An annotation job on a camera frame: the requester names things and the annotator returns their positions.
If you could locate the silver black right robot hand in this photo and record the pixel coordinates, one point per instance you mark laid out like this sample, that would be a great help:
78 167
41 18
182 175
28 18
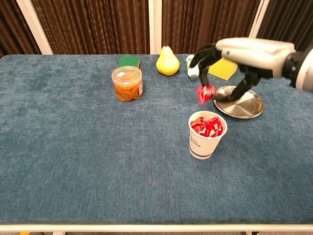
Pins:
256 54

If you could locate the red candy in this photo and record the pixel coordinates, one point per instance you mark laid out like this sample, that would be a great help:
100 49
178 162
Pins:
201 129
212 121
205 94
218 129
196 121

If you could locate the silver metal plate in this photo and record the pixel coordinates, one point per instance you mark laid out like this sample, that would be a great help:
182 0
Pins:
242 107

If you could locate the white paper cup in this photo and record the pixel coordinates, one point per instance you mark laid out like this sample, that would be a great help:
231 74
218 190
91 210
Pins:
205 147

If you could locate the yellow foam cube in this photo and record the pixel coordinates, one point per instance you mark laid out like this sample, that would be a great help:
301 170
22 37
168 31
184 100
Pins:
223 69

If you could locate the brown pleated screen panel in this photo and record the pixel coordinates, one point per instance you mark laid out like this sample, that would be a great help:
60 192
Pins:
205 27
12 29
90 27
286 24

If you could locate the small white bottle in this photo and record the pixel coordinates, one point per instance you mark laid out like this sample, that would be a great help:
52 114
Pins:
193 74

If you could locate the yellow pear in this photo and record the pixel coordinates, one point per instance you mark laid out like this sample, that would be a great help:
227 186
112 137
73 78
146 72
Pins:
167 63

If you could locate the green yellow sponge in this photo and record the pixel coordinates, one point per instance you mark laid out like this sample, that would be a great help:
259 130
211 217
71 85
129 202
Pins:
128 61

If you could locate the clear jar of rubber bands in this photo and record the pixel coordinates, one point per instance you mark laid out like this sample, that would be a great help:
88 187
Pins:
127 85

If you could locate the blue fabric table cover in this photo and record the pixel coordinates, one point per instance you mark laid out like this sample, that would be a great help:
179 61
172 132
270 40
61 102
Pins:
73 147

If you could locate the yellow floor tape strip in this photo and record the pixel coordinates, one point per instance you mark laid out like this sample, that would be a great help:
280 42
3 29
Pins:
24 233

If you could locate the white screen frame post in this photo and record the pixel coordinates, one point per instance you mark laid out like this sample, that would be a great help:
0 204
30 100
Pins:
34 27
256 27
154 27

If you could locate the white table frame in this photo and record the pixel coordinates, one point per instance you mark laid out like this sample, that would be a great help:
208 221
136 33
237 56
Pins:
156 227

